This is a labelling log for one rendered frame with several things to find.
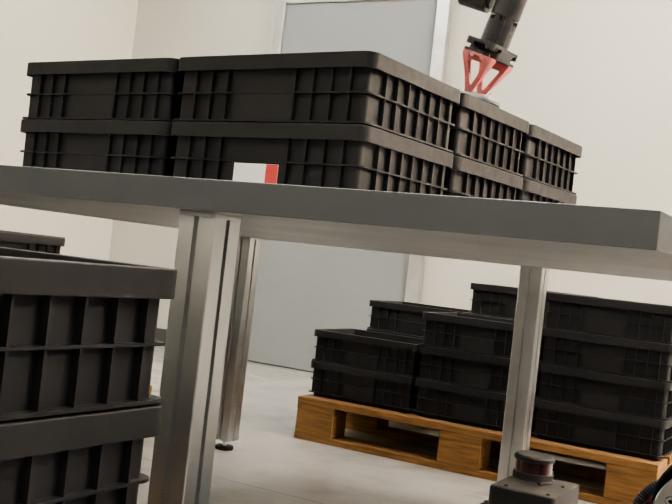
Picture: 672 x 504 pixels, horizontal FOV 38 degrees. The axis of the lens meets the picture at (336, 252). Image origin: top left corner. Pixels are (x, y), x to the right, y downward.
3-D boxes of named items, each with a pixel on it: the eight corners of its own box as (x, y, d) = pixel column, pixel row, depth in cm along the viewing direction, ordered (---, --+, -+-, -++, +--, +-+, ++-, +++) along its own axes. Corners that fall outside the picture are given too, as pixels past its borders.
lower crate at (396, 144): (450, 224, 167) (457, 155, 168) (356, 205, 143) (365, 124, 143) (268, 210, 190) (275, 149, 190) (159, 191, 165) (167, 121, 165)
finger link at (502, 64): (453, 86, 189) (472, 40, 188) (471, 93, 195) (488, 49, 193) (482, 97, 186) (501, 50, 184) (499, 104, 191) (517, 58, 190)
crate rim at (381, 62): (463, 105, 168) (464, 91, 168) (371, 66, 143) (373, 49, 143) (279, 105, 190) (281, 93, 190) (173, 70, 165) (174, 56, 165)
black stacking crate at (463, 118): (525, 183, 192) (531, 126, 192) (456, 161, 168) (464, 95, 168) (357, 175, 215) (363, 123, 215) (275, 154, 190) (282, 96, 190)
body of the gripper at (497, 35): (463, 43, 186) (478, 6, 184) (488, 55, 194) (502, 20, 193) (491, 53, 182) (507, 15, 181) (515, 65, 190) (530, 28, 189)
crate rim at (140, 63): (279, 105, 190) (281, 93, 190) (173, 70, 165) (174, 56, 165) (135, 105, 213) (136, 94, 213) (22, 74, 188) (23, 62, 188)
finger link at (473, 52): (448, 84, 187) (466, 37, 186) (465, 91, 193) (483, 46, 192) (476, 94, 184) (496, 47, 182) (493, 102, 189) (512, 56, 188)
